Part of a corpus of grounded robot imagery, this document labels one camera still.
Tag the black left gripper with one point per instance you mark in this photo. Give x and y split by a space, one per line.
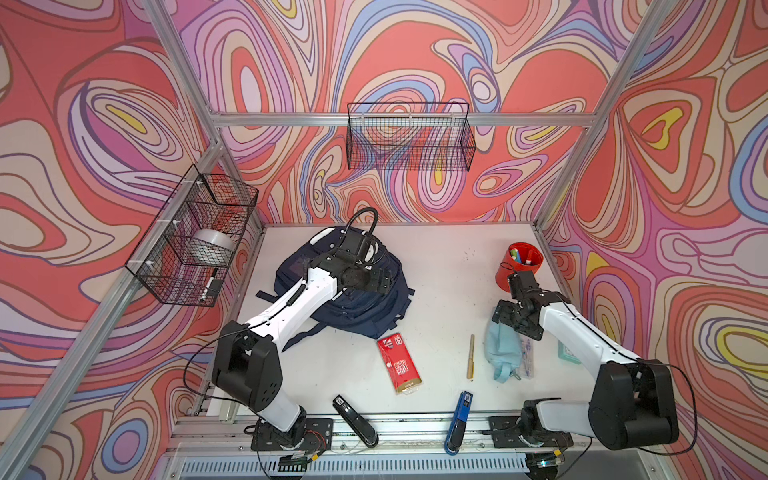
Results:
374 286

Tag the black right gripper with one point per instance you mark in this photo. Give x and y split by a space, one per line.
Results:
502 314

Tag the light blue pencil pouch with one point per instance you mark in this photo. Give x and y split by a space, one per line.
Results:
503 351

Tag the navy blue student backpack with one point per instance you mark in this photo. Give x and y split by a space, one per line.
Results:
359 312

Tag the gold pen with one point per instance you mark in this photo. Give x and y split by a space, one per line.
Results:
470 361

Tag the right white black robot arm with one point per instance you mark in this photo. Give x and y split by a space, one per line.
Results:
632 403

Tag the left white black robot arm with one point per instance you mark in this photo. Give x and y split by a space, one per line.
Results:
247 365

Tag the clear plastic ruler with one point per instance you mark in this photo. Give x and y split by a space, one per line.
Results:
526 369

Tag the mint green small clock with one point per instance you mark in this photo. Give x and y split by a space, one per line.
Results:
566 354

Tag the red ribbed metal pen cup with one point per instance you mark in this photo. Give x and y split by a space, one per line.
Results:
519 256

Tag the red snack packet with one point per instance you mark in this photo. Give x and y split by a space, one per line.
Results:
399 363

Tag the white tape roll in basket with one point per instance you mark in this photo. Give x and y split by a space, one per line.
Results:
212 248

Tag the blue stapler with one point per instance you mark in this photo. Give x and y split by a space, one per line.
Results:
457 428

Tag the black stapler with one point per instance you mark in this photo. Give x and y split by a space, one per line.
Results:
361 427

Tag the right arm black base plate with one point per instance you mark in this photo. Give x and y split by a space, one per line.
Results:
511 432

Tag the black wire basket back wall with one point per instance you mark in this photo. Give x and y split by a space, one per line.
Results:
410 136

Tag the black wire basket wall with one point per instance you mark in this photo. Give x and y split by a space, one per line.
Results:
185 258
410 136

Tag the black wire basket left wall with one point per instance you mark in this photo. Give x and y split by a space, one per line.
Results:
185 258

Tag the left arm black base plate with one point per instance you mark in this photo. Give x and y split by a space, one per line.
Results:
312 435

